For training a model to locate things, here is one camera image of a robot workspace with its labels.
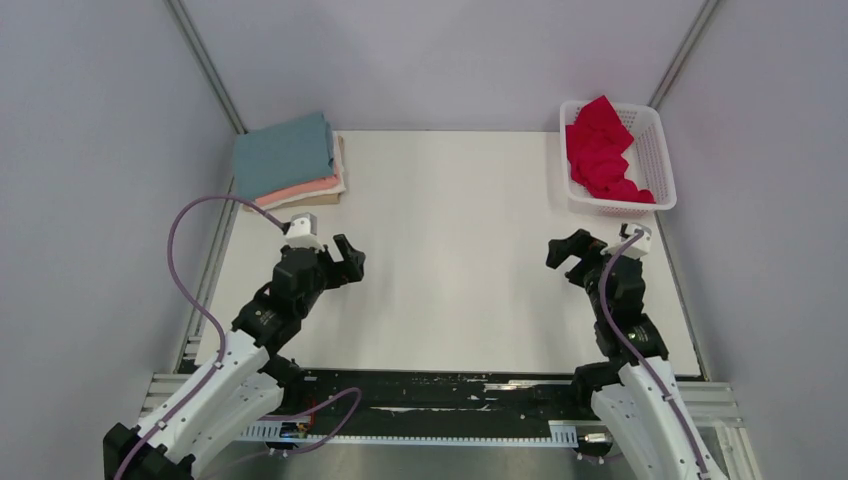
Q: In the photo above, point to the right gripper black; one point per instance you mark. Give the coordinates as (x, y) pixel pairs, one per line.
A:
(574, 245)

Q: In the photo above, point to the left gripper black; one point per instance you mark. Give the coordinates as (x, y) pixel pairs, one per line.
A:
(351, 264)

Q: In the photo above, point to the red t shirt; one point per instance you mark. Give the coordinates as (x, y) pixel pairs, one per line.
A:
(595, 146)

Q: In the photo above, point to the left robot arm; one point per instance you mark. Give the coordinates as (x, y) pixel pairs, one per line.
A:
(245, 380)

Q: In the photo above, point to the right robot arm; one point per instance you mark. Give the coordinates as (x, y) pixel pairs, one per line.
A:
(634, 391)

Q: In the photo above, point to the folded beige t shirt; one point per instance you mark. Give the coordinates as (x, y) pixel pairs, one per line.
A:
(318, 192)

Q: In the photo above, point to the folded pink t shirt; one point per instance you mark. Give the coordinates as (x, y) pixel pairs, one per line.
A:
(301, 189)

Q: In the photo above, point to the folded teal t shirt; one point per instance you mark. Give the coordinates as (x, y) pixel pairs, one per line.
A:
(283, 155)

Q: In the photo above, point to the white plastic basket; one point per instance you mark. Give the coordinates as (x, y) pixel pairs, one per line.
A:
(650, 164)

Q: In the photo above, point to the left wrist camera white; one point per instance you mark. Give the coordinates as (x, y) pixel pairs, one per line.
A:
(302, 232)

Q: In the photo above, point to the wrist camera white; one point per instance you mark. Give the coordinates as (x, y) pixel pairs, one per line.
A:
(636, 240)
(302, 232)

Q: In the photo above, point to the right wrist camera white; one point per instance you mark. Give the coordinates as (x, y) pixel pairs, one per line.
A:
(636, 240)

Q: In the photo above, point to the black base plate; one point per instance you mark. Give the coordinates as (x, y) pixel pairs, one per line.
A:
(442, 405)

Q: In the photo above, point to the aluminium frame rail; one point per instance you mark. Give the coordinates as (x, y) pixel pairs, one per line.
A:
(707, 402)

